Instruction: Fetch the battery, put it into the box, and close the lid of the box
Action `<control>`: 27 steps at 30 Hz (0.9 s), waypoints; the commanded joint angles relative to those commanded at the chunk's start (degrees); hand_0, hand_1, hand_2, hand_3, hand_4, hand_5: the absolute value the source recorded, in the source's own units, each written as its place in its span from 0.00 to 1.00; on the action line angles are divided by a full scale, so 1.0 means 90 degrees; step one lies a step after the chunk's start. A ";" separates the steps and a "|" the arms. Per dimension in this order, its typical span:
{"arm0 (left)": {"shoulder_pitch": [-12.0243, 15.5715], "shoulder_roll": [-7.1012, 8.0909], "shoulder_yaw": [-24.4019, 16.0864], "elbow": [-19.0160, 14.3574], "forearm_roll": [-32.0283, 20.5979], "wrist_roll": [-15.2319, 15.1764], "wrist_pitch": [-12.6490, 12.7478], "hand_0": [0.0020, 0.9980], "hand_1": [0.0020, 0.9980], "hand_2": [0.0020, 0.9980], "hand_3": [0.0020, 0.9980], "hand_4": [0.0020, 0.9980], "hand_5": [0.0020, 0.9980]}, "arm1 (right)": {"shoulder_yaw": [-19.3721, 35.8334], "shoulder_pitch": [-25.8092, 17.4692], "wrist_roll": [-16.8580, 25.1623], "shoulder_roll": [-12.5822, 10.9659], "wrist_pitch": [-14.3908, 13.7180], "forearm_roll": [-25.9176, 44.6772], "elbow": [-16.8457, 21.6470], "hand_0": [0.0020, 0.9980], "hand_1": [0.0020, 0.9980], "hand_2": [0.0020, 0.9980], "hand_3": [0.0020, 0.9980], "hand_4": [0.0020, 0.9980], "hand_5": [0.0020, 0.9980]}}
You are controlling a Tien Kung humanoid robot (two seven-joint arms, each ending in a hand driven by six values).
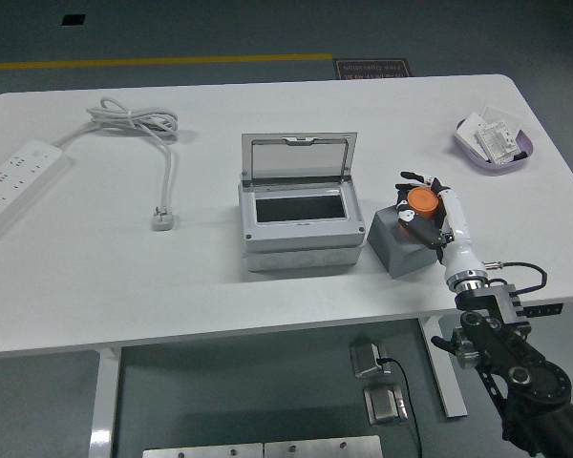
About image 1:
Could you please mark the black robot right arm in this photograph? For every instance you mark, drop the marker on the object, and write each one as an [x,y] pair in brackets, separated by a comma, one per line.
[520,362]

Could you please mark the grey plastic junction box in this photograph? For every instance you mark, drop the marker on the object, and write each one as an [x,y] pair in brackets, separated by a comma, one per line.
[305,238]

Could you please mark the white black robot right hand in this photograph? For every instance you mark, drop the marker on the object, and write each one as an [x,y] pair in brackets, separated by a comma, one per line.
[458,224]

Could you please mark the white power strip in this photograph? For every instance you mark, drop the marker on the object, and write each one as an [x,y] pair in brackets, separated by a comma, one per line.
[19,176]

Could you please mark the small black part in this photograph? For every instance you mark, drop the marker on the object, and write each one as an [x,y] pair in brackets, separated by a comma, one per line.
[520,155]

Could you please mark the black floor plate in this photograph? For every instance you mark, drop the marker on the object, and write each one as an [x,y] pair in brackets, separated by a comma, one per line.
[73,20]

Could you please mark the silver metal plate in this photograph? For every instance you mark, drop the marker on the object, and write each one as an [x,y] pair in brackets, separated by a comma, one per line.
[200,451]
[322,448]

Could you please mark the white switch panel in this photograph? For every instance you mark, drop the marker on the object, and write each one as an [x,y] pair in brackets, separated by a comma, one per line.
[496,140]

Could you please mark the brown floor sign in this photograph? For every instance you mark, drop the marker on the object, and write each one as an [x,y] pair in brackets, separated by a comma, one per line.
[372,69]

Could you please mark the white table leg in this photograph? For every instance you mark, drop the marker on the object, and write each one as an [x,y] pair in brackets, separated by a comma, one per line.
[446,372]
[104,405]

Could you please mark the purple plastic tray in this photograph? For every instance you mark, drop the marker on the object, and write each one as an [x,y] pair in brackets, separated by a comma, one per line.
[503,168]

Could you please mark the grey block battery holder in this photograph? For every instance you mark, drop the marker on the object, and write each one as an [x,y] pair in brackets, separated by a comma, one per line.
[401,257]

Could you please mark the clear plastic packet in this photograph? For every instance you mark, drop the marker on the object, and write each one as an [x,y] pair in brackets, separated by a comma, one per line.
[501,114]

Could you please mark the yellow floor tape line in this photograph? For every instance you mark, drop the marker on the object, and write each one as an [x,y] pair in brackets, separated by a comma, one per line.
[172,60]

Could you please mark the transparent hinged box lid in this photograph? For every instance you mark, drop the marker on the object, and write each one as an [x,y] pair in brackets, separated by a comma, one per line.
[296,162]

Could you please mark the orange cylindrical battery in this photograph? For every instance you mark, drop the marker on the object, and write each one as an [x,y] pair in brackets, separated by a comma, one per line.
[422,202]

